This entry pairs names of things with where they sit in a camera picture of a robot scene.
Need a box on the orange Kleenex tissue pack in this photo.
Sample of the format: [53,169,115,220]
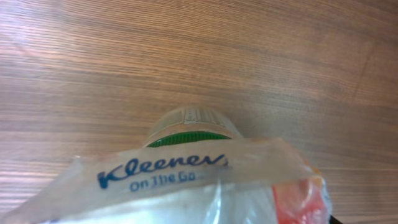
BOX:
[1,139,332,223]

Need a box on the green lid glass jar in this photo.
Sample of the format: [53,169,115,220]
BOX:
[143,106,243,147]

